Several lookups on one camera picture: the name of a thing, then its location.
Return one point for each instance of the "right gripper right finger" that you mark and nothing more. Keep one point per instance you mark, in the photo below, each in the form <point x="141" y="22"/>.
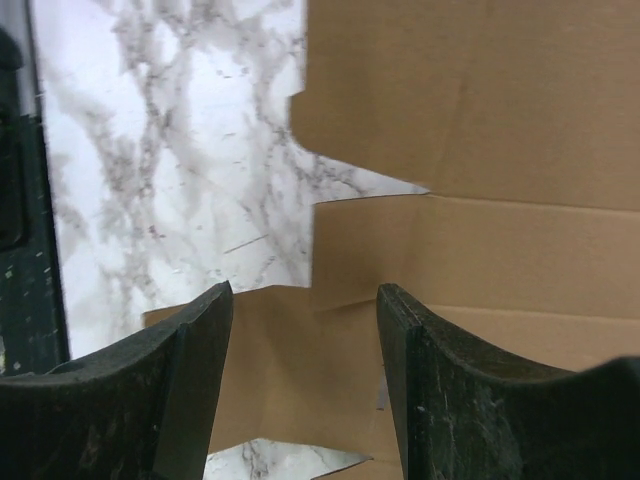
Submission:
<point x="464" y="408"/>

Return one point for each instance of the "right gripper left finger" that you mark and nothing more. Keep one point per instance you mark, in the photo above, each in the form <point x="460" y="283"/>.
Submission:
<point x="141" y="408"/>

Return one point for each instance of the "cardboard box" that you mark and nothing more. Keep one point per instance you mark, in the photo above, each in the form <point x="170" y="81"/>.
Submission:
<point x="521" y="121"/>

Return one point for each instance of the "black mounting rail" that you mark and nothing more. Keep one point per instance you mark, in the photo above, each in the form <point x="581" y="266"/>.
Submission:
<point x="33" y="326"/>

